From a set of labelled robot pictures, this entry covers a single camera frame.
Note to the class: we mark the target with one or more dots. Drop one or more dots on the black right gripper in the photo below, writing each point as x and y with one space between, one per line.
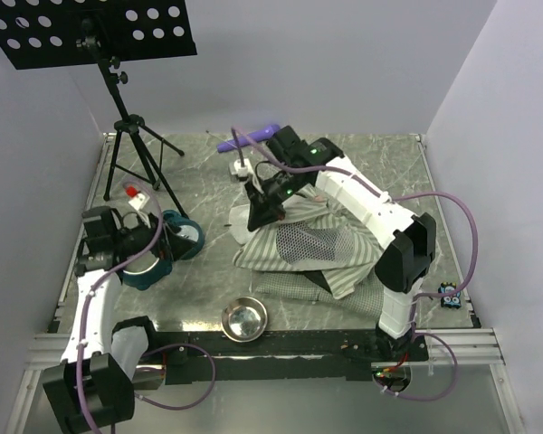
262 211

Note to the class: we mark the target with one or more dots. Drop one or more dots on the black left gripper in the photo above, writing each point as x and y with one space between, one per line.
164 249

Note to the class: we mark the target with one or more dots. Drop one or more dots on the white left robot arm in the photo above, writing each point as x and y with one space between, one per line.
91 388

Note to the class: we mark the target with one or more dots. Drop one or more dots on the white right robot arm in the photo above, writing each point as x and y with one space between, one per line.
406 239

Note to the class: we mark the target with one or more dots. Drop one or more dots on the teal double pet feeder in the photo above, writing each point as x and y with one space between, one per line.
185 240

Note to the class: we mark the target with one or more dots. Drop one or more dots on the grey checked cushion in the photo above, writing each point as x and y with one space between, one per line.
357 289

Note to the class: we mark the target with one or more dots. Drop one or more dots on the stainless steel bowl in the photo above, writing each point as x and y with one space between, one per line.
244 319

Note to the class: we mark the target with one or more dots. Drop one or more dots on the blue owl tag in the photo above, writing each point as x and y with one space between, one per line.
446 301

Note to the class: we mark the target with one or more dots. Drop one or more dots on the black perforated music stand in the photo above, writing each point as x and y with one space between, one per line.
48 34

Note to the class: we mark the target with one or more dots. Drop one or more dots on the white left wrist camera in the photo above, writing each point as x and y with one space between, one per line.
139 200

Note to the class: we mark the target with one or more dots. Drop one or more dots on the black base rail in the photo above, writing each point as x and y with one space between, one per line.
278 355

